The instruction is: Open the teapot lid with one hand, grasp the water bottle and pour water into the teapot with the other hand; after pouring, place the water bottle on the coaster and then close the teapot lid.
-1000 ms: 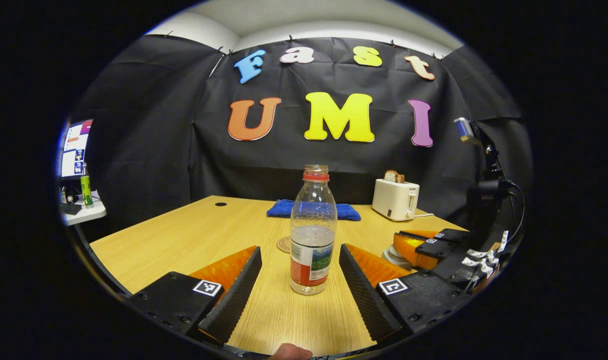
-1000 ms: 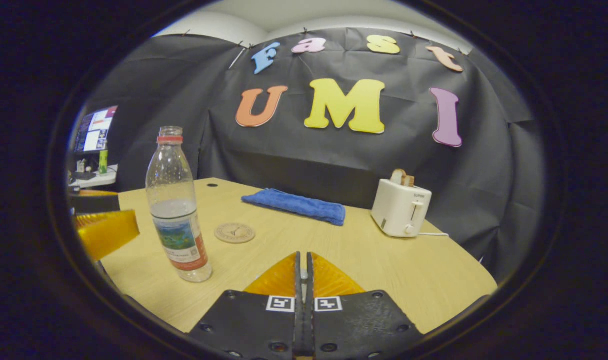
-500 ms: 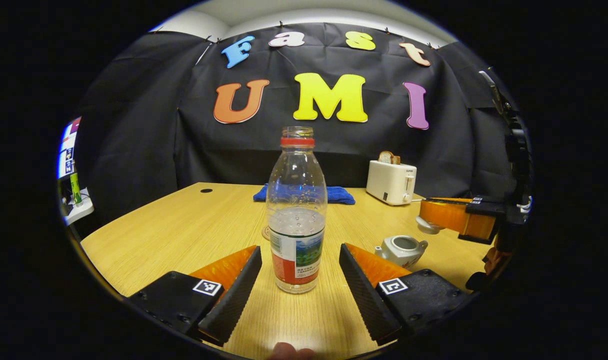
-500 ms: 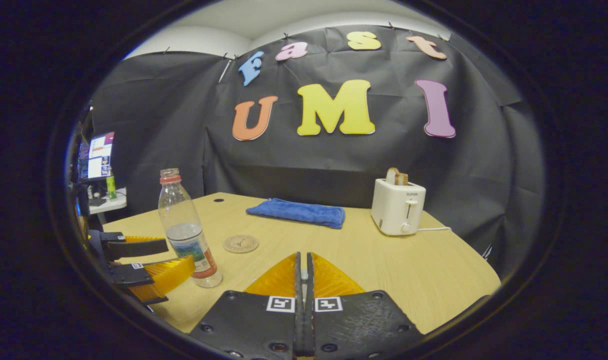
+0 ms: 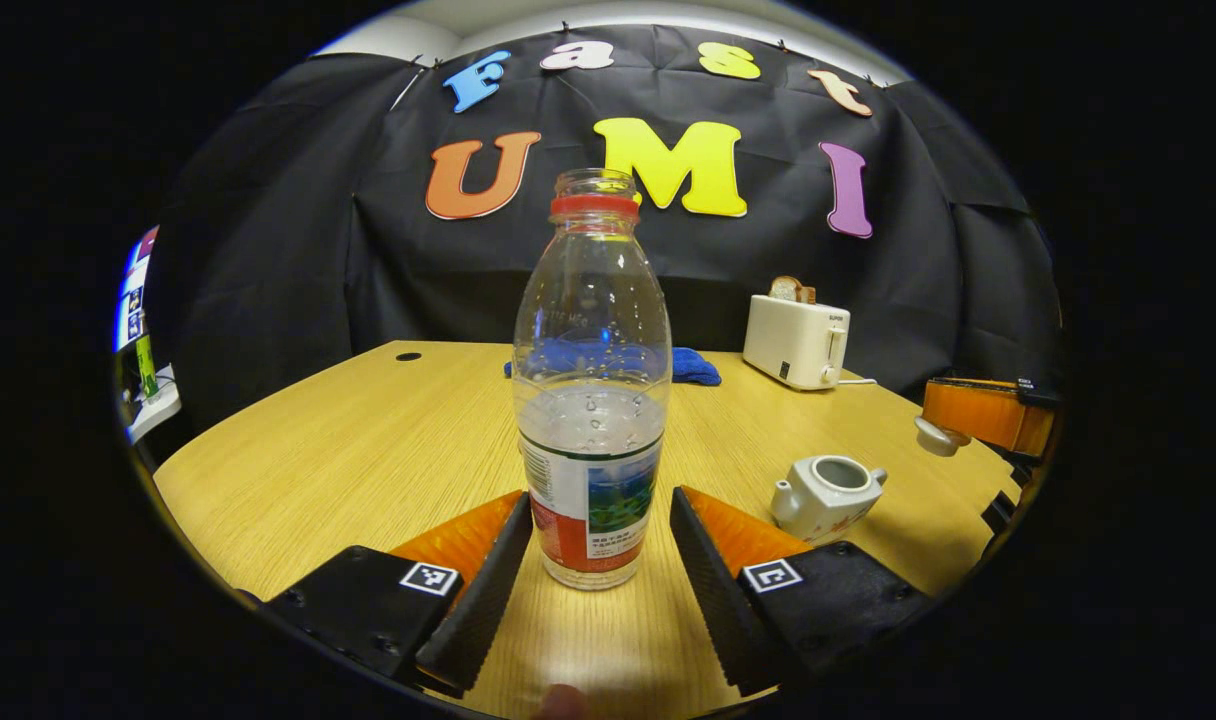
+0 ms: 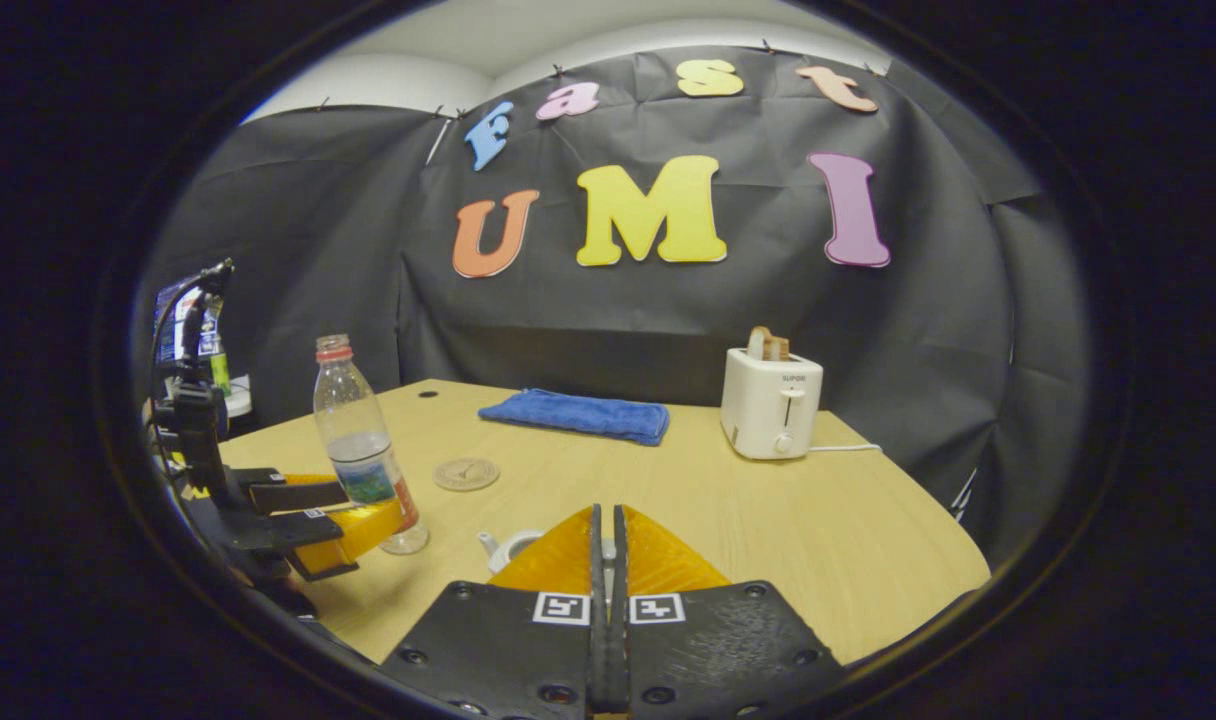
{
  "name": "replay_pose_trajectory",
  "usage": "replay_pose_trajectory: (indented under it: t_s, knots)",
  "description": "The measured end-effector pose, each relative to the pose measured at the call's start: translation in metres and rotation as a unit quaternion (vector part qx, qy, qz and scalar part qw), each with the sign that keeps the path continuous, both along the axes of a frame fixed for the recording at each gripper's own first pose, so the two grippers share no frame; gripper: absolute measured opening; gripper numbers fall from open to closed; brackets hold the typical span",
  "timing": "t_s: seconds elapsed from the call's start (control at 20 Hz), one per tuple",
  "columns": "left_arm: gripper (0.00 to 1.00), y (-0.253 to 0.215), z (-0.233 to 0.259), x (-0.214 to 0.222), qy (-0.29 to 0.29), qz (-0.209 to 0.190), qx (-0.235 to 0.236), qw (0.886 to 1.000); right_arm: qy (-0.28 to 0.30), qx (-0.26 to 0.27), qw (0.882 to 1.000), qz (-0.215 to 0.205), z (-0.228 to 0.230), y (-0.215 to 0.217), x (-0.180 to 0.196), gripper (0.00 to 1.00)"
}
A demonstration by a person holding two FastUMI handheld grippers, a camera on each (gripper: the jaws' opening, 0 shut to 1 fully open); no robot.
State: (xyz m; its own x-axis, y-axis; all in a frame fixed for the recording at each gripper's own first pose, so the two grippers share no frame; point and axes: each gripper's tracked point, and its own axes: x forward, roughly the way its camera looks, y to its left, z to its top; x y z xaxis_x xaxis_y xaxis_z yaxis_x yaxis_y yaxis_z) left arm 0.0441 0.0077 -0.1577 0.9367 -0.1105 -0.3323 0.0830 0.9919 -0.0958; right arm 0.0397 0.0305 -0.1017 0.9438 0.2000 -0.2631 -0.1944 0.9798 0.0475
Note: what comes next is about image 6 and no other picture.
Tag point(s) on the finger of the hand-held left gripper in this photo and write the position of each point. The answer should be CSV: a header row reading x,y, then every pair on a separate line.
x,y
293,492
308,545

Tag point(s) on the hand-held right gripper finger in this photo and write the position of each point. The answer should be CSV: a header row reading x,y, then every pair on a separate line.
x,y
621,640
597,640

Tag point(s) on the clear plastic water bottle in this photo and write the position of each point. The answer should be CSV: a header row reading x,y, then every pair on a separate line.
x,y
363,450

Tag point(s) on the white teacup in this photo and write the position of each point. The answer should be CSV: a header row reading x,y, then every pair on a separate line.
x,y
508,550

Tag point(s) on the green bottle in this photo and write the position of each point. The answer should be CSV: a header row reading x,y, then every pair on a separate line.
x,y
221,370

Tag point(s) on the white side table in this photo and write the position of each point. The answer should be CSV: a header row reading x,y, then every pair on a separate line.
x,y
238,398

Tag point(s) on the computer monitor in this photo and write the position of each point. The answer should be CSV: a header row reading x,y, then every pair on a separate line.
x,y
173,330

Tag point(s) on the blue folded towel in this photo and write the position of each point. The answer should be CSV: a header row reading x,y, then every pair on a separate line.
x,y
578,415

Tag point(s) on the black backdrop cloth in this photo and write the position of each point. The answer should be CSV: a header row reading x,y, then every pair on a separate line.
x,y
318,250

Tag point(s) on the white toaster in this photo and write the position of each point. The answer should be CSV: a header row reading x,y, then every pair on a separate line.
x,y
768,405

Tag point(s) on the toasted bread slice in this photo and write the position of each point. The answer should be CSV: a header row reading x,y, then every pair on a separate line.
x,y
766,345

